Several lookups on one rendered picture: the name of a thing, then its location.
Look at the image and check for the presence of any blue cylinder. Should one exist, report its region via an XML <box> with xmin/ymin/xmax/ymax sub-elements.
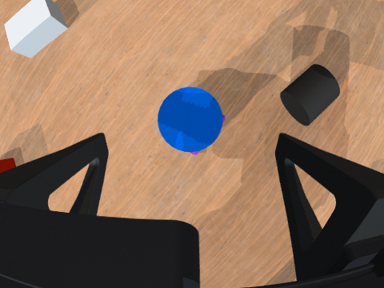
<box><xmin>158</xmin><ymin>86</ymin><xmax>223</xmax><ymax>152</ymax></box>

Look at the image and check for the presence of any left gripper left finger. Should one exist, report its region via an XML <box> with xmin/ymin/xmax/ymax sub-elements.
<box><xmin>0</xmin><ymin>133</ymin><xmax>109</xmax><ymax>215</ymax></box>

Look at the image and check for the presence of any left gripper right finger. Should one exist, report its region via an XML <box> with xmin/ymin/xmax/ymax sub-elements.
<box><xmin>275</xmin><ymin>133</ymin><xmax>384</xmax><ymax>281</ymax></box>

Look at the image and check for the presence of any white rectangular block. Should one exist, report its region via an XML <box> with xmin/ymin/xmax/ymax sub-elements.
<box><xmin>5</xmin><ymin>0</ymin><xmax>68</xmax><ymax>58</ymax></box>

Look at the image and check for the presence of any black cylinder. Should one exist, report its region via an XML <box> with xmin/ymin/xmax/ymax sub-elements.
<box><xmin>280</xmin><ymin>64</ymin><xmax>340</xmax><ymax>126</ymax></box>

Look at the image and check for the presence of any red cube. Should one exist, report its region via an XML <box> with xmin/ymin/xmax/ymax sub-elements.
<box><xmin>0</xmin><ymin>158</ymin><xmax>16</xmax><ymax>173</ymax></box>

